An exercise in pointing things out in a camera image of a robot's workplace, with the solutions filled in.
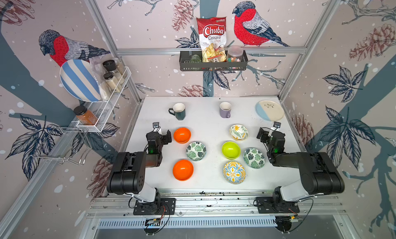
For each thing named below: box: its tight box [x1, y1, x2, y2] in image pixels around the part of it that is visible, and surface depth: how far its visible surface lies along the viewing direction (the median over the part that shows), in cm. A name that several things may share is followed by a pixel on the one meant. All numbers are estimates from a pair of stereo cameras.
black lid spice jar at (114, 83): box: [103, 72, 122, 92], surface depth 79 cm
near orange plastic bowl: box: [172, 159, 194, 182], surface depth 83 cm
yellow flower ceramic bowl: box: [228, 124, 250, 142], surface depth 100 cm
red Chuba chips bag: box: [196, 16, 227, 63], surface depth 84 cm
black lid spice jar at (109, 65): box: [102, 59, 117, 72], surface depth 81 cm
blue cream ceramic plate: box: [254, 99, 285, 122], surface depth 116 cm
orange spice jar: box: [73, 105, 98, 126], surface depth 63 cm
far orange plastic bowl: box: [173, 127, 192, 144], surface depth 97 cm
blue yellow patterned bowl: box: [222, 161, 246, 185], surface depth 84 cm
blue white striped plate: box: [59, 58, 102, 103], surface depth 68 cm
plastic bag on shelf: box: [88, 55, 111, 102], surface depth 72 cm
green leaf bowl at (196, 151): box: [185, 141, 207, 162], surface depth 92 cm
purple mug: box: [219, 101, 232, 119], surface depth 106 cm
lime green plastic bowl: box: [221, 141, 241, 161], surface depth 92 cm
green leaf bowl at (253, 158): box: [242, 147, 266, 169], surface depth 90 cm
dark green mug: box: [168, 103, 186, 121], surface depth 106 cm
